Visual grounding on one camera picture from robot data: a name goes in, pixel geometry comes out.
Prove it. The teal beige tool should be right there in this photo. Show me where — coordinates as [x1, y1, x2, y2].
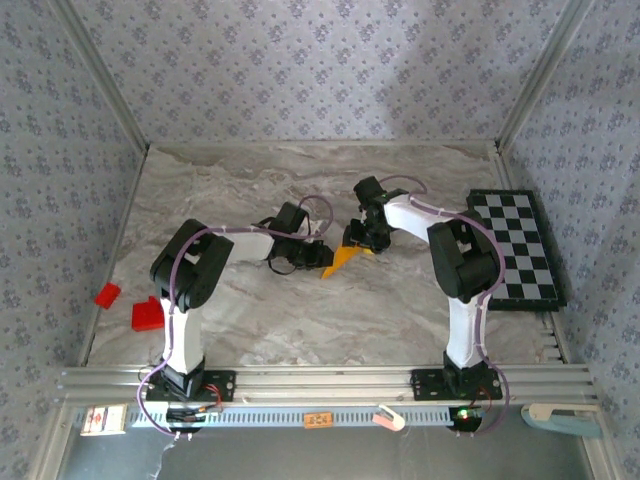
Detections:
[520, 403, 604, 440]

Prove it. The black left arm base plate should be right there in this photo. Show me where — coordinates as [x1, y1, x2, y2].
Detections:
[144, 368, 237, 402]

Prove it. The white card with red print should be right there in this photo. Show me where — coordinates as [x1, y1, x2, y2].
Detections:
[79, 403, 129, 436]

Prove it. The small red block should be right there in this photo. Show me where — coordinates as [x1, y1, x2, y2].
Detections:
[94, 282, 123, 310]

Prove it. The black grey checkerboard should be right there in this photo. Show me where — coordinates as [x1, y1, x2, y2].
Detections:
[465, 189, 569, 314]

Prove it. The orange tag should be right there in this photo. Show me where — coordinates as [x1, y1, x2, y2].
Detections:
[302, 411, 335, 430]

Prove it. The large red block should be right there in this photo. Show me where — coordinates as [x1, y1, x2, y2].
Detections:
[131, 295, 165, 332]

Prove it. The aluminium mounting rail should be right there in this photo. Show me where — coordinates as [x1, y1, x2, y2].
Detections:
[57, 363, 599, 407]

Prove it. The pink white clip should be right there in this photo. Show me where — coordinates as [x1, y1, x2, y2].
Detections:
[372, 403, 406, 432]

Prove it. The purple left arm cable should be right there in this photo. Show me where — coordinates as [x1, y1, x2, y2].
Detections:
[134, 194, 334, 441]

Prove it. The thin black left gripper cable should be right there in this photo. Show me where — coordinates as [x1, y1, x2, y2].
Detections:
[267, 254, 301, 276]

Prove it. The grey slotted cable duct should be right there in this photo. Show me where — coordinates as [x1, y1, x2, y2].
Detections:
[124, 405, 489, 429]

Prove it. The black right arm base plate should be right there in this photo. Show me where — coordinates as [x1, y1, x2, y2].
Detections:
[410, 368, 504, 402]

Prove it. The aluminium frame post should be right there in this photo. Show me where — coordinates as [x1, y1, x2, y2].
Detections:
[494, 0, 596, 151]
[47, 0, 151, 151]

